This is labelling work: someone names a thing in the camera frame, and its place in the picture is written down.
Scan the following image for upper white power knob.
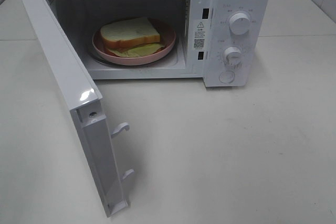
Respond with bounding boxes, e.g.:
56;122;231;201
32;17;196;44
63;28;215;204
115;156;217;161
228;12;251;35

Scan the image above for white bread sandwich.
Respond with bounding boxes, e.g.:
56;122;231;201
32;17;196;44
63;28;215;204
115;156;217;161
99;17;165;58

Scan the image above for glass microwave turntable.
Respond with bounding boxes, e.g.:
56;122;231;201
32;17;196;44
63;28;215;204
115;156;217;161
87;32;179;68

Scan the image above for white microwave oven body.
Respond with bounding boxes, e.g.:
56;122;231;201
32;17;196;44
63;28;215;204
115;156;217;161
48;0;268;87

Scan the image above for white microwave door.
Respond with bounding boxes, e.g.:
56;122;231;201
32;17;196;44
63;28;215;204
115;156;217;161
22;0;134;216

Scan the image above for round door release button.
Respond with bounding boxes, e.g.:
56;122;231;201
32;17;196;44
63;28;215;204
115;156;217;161
219;71;235;83

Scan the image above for pink round plate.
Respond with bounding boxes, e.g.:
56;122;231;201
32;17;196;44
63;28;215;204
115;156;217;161
91;18;177;66

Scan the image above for lower white timer knob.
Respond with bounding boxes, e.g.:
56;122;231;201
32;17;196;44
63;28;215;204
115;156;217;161
224;47;242;66

